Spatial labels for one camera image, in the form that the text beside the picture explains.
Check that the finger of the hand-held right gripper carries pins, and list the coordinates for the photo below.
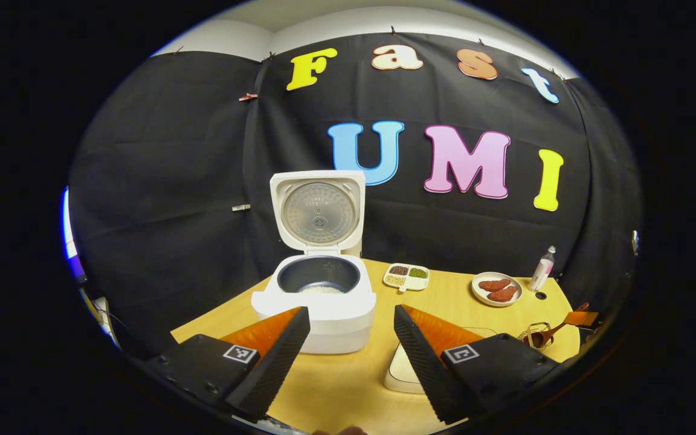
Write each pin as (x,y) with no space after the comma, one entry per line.
(582,318)

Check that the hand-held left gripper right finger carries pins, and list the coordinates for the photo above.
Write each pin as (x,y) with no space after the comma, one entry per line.
(420,356)

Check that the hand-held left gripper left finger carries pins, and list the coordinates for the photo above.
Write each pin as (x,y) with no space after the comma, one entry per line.
(275,356)

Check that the clear rice container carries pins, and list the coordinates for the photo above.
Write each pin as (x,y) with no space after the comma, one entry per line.
(402,368)

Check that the brown wooden spoon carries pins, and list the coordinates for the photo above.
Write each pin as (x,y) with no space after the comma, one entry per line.
(550,331)

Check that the white rice cooker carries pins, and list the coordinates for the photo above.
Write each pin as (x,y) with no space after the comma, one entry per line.
(348,320)

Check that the clear bottle with pink label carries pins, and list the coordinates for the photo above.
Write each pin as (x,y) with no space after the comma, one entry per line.
(542,272)

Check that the white divided bean dish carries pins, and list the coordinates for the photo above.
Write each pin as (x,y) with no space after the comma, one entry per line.
(405,278)

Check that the brown meat piece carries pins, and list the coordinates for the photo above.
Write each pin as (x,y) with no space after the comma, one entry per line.
(503,294)
(493,284)

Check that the white round plate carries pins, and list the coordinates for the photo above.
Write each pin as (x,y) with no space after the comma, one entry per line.
(478,293)

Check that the silver cloth clip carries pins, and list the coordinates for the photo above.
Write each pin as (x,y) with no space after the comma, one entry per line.
(241,208)

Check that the black backdrop cloth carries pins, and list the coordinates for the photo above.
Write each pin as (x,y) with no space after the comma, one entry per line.
(191,151)

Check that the pink cloth clip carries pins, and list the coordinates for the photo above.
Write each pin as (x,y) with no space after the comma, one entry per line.
(248,96)

